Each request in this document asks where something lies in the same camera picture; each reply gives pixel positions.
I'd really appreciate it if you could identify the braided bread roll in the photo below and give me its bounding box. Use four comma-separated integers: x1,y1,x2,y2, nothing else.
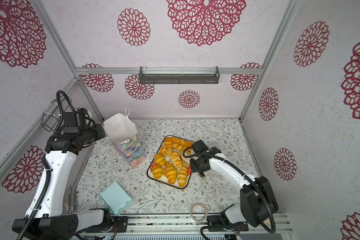
170,152,184,169

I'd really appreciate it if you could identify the floral paper bag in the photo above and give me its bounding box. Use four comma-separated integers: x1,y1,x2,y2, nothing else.
103,107,146,169

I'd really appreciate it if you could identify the long twisted bread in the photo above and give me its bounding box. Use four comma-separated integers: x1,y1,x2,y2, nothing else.
164,137,193,151

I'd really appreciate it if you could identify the twisted bread small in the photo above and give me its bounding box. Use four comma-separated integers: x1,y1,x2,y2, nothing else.
159,144,173,157

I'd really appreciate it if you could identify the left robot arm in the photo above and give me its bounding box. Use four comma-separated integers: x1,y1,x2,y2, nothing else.
12,123,113,240

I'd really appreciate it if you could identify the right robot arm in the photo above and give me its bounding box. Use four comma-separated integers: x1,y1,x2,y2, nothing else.
181,146,279,238

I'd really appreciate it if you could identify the striped croissant bread front right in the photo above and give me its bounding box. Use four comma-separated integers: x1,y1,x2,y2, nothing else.
177,166,188,188

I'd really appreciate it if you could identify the strawberry print bread tray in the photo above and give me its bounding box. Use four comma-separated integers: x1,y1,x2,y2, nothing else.
147,136,194,190

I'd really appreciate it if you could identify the striped croissant bread upper left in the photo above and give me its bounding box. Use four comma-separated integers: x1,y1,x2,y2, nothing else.
154,153,166,166

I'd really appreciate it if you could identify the striped croissant bread front left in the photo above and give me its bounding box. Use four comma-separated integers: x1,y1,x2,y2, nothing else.
152,165,164,179

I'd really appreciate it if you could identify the clear tape roll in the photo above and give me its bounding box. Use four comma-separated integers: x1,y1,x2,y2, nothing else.
190,202,208,223

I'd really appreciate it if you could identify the light green box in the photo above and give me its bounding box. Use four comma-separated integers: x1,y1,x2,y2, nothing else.
100,182,133,216

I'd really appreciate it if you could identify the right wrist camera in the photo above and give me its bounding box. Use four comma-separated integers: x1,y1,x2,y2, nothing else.
192,140,209,154

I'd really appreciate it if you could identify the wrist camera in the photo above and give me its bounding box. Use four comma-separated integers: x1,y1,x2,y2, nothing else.
62,108,91,135
192,140,209,154

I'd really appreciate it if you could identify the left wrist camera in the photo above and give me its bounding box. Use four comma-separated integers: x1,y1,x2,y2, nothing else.
62,108,91,135

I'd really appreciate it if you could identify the black wire basket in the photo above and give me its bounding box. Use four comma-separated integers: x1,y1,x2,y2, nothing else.
40,95,78,133

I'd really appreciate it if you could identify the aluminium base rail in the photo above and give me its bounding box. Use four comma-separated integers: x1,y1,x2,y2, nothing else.
79,214,296,240

